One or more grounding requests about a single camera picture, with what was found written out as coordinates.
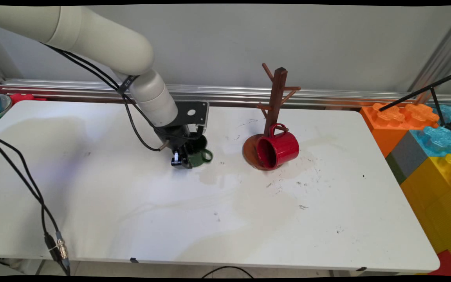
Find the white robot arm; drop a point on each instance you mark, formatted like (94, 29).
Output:
(104, 39)

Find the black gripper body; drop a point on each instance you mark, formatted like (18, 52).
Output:
(178, 139)

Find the green mug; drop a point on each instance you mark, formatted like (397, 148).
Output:
(200, 158)

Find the red mug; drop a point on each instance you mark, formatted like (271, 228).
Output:
(282, 149)

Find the blue toy block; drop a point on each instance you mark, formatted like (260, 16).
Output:
(448, 113)
(439, 141)

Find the aluminium wall rail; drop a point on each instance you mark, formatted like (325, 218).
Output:
(347, 96)

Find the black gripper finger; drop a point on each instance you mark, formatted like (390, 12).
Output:
(180, 159)
(193, 144)

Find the slanted aluminium profile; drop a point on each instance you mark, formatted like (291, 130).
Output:
(441, 51)

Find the black tripod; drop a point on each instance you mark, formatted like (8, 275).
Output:
(425, 89)

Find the brown wooden mug tree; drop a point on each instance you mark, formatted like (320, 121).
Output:
(276, 98)

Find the yellow toy block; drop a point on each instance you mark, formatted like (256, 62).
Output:
(433, 203)

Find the orange toy block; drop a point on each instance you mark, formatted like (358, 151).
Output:
(386, 125)

